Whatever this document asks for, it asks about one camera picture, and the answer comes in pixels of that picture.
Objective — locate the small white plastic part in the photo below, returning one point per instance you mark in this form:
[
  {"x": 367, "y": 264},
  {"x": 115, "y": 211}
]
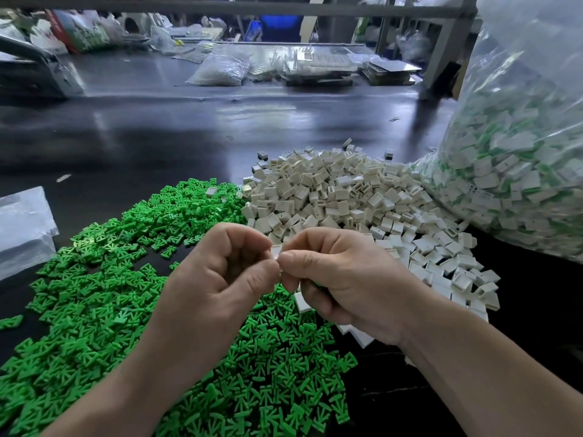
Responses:
[{"x": 302, "y": 301}]

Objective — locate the pile of green plastic clips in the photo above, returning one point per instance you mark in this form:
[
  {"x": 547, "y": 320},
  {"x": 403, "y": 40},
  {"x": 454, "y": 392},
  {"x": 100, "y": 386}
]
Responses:
[{"x": 77, "y": 286}]

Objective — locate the person's right hand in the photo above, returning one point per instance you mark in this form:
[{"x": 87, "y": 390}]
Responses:
[{"x": 355, "y": 277}]

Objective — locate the clear plastic bag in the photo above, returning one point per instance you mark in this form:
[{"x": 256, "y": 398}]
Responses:
[{"x": 519, "y": 168}]

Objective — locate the small green plastic part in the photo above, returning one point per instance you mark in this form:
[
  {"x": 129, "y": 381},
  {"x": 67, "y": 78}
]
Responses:
[{"x": 10, "y": 321}]

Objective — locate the grey metal slanted post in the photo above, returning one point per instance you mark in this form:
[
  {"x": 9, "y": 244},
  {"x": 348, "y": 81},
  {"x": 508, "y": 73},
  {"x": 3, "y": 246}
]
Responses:
[{"x": 448, "y": 39}]

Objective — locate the small clear bag of parts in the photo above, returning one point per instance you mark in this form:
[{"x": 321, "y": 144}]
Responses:
[{"x": 218, "y": 70}]

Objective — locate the dark flat tray stack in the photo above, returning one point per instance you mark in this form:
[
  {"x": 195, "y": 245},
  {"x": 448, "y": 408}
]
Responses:
[{"x": 392, "y": 70}]

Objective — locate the person's left forearm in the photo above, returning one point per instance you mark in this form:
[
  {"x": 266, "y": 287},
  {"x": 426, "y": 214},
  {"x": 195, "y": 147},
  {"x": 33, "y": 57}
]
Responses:
[{"x": 91, "y": 409}]

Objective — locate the pile of white plastic caps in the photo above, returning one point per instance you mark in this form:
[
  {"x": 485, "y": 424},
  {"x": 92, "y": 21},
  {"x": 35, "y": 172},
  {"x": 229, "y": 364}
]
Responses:
[{"x": 364, "y": 186}]

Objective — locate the stack of clear flat bags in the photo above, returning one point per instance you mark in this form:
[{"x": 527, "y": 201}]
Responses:
[{"x": 25, "y": 230}]

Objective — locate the grey heat sealer machine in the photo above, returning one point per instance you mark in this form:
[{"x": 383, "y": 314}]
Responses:
[{"x": 38, "y": 73}]

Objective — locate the person's left hand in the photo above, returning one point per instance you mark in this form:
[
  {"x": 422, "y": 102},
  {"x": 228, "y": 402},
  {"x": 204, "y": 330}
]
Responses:
[{"x": 205, "y": 300}]

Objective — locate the person's right forearm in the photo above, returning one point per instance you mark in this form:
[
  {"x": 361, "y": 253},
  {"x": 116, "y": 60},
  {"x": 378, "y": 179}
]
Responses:
[{"x": 492, "y": 382}]

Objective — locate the grey metal horizontal bar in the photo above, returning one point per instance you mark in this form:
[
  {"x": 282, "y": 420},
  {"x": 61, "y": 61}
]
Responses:
[{"x": 273, "y": 8}]

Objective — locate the blue crate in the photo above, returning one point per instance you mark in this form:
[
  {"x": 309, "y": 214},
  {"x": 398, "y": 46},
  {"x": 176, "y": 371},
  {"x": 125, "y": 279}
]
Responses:
[{"x": 278, "y": 28}]

